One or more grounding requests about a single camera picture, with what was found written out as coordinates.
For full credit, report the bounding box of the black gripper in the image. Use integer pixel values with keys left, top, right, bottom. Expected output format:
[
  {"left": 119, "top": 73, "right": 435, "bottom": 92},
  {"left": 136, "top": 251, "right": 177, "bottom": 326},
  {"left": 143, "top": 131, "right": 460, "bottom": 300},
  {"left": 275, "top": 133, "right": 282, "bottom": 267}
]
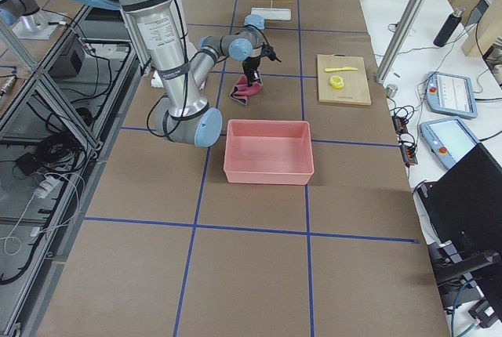
[{"left": 242, "top": 56, "right": 260, "bottom": 86}]

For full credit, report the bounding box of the pink and grey cloth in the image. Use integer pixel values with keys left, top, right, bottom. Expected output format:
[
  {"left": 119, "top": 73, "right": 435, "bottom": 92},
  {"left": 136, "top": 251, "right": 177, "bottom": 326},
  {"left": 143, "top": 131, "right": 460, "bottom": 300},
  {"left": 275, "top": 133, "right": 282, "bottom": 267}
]
[{"left": 229, "top": 76, "right": 263, "bottom": 106}]

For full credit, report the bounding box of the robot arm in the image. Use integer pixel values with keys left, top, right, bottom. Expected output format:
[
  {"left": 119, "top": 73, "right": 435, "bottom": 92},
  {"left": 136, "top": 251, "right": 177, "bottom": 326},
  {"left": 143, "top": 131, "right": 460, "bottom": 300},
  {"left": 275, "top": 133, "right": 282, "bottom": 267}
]
[{"left": 75, "top": 0, "right": 275, "bottom": 147}]

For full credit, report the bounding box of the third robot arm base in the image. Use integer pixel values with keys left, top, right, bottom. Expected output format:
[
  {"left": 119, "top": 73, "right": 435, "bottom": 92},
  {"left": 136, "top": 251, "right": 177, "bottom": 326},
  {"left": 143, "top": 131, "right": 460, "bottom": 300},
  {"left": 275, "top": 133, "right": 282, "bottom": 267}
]
[{"left": 1, "top": 0, "right": 58, "bottom": 40}]

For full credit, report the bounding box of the pink plastic bin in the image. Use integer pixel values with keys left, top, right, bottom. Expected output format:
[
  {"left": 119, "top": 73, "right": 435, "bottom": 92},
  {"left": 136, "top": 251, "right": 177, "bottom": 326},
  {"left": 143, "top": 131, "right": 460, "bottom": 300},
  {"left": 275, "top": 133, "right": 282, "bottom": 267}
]
[{"left": 224, "top": 119, "right": 315, "bottom": 186}]

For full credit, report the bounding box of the bamboo cutting board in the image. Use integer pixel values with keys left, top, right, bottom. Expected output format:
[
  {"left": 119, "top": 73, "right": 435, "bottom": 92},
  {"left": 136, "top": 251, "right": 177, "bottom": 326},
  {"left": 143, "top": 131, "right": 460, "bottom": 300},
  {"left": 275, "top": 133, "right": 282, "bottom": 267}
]
[{"left": 317, "top": 54, "right": 372, "bottom": 106}]

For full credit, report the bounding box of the yellow plastic knife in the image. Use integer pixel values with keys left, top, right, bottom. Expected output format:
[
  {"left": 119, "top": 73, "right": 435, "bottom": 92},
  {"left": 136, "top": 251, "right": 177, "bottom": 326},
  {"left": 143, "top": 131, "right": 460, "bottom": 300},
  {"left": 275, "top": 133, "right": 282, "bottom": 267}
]
[{"left": 324, "top": 67, "right": 359, "bottom": 73}]

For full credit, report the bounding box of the small metal weight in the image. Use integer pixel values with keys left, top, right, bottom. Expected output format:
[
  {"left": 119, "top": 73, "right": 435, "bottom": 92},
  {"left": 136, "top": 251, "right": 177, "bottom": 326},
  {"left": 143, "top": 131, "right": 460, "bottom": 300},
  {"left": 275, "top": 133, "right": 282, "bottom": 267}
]
[{"left": 385, "top": 84, "right": 398, "bottom": 99}]

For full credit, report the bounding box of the black power box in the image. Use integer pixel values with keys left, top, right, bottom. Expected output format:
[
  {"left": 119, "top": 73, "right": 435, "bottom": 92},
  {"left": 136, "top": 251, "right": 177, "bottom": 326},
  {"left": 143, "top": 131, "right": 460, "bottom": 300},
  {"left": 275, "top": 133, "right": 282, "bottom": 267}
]
[{"left": 49, "top": 35, "right": 85, "bottom": 78}]

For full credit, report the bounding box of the black bottle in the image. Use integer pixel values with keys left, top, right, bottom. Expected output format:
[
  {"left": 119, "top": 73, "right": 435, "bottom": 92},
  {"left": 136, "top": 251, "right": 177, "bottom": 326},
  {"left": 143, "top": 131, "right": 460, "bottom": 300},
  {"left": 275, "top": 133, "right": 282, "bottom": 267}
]
[{"left": 433, "top": 8, "right": 465, "bottom": 47}]

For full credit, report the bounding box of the teach pendant far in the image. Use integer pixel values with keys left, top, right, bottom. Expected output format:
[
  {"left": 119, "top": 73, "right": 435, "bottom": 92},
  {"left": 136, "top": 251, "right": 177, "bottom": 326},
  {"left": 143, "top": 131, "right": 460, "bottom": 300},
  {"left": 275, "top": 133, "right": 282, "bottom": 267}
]
[{"left": 425, "top": 71, "right": 478, "bottom": 119}]

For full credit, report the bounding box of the teach pendant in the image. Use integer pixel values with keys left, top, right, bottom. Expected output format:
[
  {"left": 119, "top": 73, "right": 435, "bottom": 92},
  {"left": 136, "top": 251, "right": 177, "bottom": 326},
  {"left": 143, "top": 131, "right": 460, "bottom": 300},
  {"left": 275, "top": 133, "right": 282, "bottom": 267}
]
[
  {"left": 419, "top": 117, "right": 480, "bottom": 169},
  {"left": 425, "top": 71, "right": 478, "bottom": 119}
]

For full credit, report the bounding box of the teach pendant near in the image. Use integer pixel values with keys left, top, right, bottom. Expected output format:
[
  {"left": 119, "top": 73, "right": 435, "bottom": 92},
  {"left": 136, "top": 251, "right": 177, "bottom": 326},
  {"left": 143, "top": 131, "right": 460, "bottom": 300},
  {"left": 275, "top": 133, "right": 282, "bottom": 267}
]
[{"left": 419, "top": 117, "right": 480, "bottom": 169}]

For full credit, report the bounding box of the white power adapter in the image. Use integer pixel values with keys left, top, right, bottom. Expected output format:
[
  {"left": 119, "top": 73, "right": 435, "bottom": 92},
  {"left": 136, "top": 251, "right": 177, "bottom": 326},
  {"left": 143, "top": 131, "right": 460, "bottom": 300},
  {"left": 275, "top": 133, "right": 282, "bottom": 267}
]
[{"left": 34, "top": 176, "right": 60, "bottom": 199}]

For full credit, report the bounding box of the black monitor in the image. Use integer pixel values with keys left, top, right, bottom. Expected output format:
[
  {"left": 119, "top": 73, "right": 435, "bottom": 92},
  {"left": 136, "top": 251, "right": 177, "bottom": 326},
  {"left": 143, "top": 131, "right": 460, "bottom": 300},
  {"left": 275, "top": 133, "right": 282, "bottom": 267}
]
[{"left": 418, "top": 143, "right": 501, "bottom": 253}]

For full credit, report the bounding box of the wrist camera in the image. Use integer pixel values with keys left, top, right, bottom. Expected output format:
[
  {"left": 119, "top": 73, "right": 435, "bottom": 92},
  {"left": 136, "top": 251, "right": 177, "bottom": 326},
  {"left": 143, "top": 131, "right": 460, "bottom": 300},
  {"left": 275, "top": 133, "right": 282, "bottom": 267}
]
[{"left": 260, "top": 43, "right": 282, "bottom": 63}]

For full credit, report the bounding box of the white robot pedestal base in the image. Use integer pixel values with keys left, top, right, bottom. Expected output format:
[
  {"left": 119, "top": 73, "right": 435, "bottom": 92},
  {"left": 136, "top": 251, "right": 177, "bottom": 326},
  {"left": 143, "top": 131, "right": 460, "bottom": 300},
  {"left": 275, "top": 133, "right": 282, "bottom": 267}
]
[{"left": 151, "top": 71, "right": 163, "bottom": 89}]

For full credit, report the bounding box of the aluminium frame post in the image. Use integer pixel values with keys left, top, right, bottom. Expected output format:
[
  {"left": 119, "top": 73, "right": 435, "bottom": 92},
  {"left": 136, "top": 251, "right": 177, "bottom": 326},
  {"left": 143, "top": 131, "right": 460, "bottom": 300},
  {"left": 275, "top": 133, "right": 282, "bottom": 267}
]
[{"left": 375, "top": 0, "right": 425, "bottom": 84}]

